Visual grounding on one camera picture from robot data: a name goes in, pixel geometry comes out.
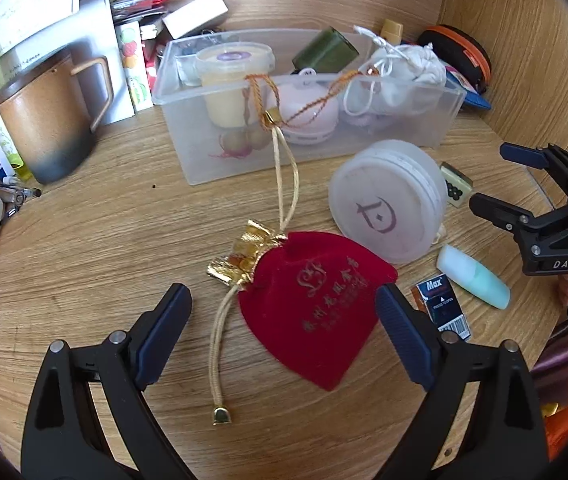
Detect blue zip pouch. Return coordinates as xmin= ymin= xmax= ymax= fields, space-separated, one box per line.
xmin=446 ymin=70 xmax=492 ymax=110

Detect small yellow bottle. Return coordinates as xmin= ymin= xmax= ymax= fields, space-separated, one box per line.
xmin=380 ymin=19 xmax=405 ymax=46

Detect dark green cylinder jar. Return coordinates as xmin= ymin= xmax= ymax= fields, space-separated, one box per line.
xmin=291 ymin=27 xmax=357 ymax=75

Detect cream pudding cup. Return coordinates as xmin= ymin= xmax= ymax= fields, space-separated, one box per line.
xmin=195 ymin=42 xmax=276 ymax=128

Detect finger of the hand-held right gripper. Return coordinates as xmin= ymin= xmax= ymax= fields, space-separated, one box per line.
xmin=469 ymin=192 xmax=532 ymax=233
xmin=499 ymin=142 xmax=552 ymax=170

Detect clear plastic storage box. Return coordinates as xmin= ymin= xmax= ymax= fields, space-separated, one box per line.
xmin=151 ymin=29 xmax=467 ymax=187

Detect black metal pen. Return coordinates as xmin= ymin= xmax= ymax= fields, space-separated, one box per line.
xmin=0 ymin=182 xmax=42 ymax=218

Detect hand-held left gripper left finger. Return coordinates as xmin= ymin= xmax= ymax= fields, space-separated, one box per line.
xmin=20 ymin=283 xmax=200 ymax=480

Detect bead charm with orange cord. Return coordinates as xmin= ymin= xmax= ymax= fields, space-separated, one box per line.
xmin=209 ymin=67 xmax=380 ymax=161

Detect black orange zip case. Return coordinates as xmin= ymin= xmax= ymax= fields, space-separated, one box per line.
xmin=416 ymin=25 xmax=492 ymax=96

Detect red white small box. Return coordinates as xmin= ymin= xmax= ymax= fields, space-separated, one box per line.
xmin=144 ymin=40 xmax=162 ymax=106

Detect small black Max box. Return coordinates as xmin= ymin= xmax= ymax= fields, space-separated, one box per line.
xmin=415 ymin=273 xmax=472 ymax=342

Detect grey drawstring pouch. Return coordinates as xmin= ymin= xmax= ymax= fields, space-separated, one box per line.
xmin=343 ymin=25 xmax=449 ymax=121

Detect red velvet pouch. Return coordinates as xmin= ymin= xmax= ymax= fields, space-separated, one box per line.
xmin=206 ymin=107 xmax=399 ymax=426

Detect fruit print card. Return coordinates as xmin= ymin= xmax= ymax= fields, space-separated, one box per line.
xmin=114 ymin=21 xmax=155 ymax=113

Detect white printed papers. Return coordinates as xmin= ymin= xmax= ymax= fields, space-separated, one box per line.
xmin=0 ymin=0 xmax=85 ymax=56

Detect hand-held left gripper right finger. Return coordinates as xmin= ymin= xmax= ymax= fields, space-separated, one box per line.
xmin=374 ymin=283 xmax=550 ymax=480

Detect stack of booklets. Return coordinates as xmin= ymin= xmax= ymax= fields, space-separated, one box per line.
xmin=105 ymin=0 xmax=175 ymax=23

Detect frosted white round container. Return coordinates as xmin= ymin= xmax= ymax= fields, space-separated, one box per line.
xmin=328 ymin=140 xmax=449 ymax=266

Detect pink round compact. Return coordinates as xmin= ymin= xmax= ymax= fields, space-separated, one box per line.
xmin=264 ymin=67 xmax=339 ymax=146

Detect wooden desktop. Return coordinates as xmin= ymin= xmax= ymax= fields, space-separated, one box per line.
xmin=0 ymin=0 xmax=565 ymax=480

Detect mint green tube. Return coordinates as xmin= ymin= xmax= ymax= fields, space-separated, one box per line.
xmin=436 ymin=244 xmax=511 ymax=310

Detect brown ceramic mug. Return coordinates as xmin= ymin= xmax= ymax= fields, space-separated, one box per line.
xmin=0 ymin=54 xmax=115 ymax=186

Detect green dotted mahjong tile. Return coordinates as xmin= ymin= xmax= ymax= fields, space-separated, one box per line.
xmin=439 ymin=161 xmax=475 ymax=208

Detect white cardboard box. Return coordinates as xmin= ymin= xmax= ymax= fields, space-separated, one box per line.
xmin=161 ymin=0 xmax=230 ymax=41

